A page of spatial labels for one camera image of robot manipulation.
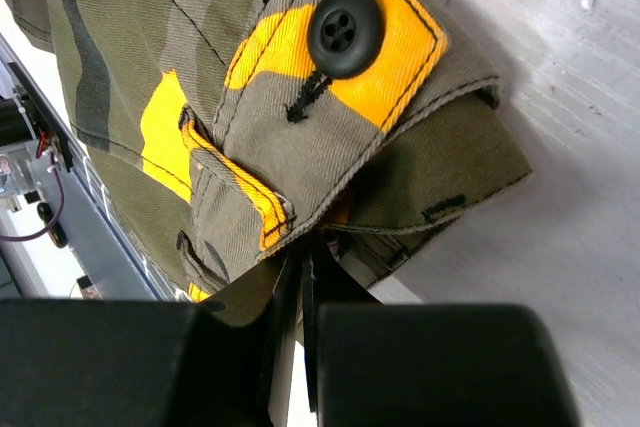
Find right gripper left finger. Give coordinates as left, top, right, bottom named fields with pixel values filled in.
left=1, top=251, right=301, bottom=426

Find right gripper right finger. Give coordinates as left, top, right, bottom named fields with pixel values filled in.
left=302, top=241, right=580, bottom=426

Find orange green camouflage trousers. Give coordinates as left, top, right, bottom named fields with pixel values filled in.
left=4, top=0, right=531, bottom=302

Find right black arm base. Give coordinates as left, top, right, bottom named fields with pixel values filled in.
left=1, top=60, right=73, bottom=198

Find aluminium rail frame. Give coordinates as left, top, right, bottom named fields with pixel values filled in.
left=1, top=42, right=190, bottom=302

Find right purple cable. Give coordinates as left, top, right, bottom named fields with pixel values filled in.
left=0, top=166, right=66, bottom=243

